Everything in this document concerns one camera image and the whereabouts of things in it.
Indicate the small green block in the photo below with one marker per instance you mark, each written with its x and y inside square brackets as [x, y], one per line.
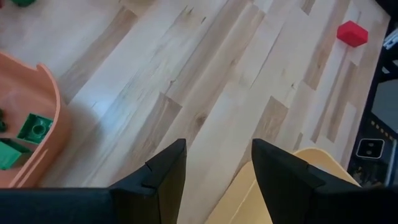
[23, 2]
[35, 128]

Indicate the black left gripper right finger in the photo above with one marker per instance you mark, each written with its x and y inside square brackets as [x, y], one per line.
[286, 186]

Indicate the long green block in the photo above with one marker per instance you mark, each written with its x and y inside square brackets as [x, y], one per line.
[9, 155]

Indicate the yellow plastic bin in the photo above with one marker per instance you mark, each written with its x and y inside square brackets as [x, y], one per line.
[239, 199]

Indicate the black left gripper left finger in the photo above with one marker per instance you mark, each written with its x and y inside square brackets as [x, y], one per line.
[155, 193]

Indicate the red rectangular block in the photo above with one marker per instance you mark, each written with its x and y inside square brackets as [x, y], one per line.
[352, 34]

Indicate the large orange plastic bin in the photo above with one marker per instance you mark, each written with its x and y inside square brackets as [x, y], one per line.
[18, 90]

